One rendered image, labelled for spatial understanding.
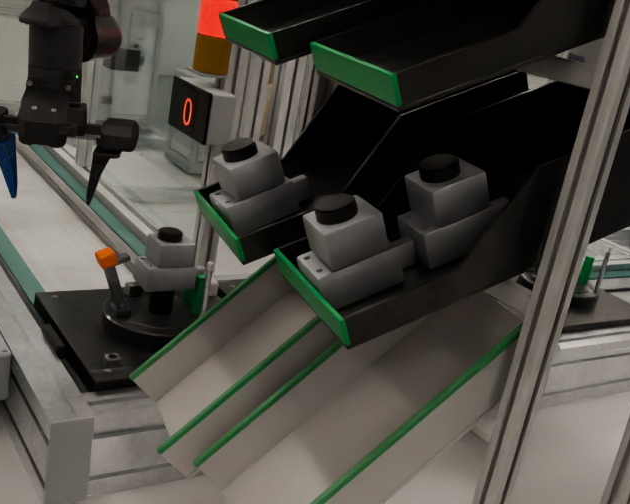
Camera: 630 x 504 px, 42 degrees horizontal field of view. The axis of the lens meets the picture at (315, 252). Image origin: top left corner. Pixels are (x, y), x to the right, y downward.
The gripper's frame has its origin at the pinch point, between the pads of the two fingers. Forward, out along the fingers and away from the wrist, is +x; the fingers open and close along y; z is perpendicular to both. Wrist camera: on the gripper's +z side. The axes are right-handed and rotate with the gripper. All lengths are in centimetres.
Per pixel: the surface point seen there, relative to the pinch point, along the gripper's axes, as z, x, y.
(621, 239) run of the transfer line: -88, 28, 123
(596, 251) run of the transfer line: -73, 27, 109
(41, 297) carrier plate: -4.0, 17.6, -1.5
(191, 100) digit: -20.2, -6.5, 15.1
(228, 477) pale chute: 36.0, 15.2, 20.9
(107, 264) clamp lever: 4.4, 9.1, 7.1
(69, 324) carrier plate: 2.9, 17.8, 3.0
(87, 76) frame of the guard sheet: -74, 0, -6
